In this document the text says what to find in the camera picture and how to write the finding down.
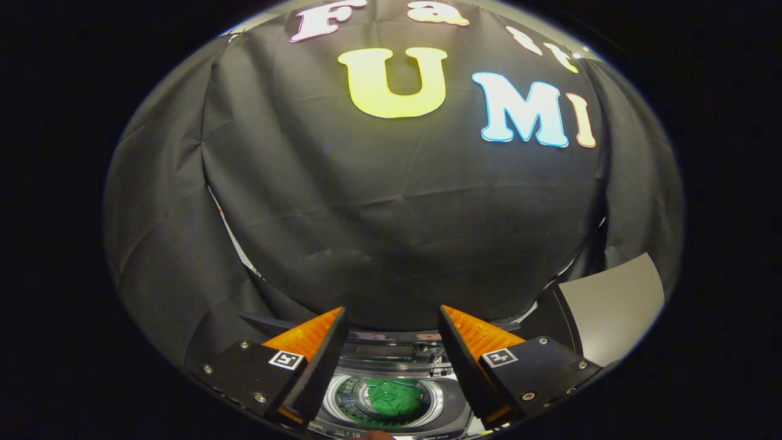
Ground beige cabinet with dark top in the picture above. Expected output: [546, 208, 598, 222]
[532, 252, 665, 367]

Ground black backdrop cloth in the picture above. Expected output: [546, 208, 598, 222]
[103, 0, 685, 367]

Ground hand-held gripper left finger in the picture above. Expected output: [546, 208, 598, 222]
[183, 306, 350, 431]

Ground green polo shirt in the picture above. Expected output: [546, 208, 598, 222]
[365, 379, 423, 419]

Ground grey washing machine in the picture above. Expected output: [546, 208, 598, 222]
[309, 330, 474, 439]

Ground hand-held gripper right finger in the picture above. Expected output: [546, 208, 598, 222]
[437, 304, 605, 428]

